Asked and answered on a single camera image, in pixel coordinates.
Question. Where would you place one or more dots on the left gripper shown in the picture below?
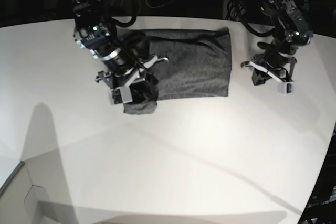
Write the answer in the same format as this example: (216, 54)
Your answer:
(281, 71)

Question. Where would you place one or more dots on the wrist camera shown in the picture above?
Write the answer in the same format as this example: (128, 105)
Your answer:
(286, 88)
(120, 95)

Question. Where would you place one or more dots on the grey t-shirt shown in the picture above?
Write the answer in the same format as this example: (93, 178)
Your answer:
(199, 64)

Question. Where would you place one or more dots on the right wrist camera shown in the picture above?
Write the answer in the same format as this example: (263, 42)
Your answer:
(120, 95)

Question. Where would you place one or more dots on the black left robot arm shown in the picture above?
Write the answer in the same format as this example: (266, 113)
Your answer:
(290, 32)

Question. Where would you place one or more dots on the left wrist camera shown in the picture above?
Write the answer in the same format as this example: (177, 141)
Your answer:
(286, 88)

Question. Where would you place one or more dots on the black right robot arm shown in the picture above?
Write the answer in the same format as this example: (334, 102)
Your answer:
(125, 53)

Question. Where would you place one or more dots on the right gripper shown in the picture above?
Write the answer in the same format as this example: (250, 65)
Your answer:
(116, 81)

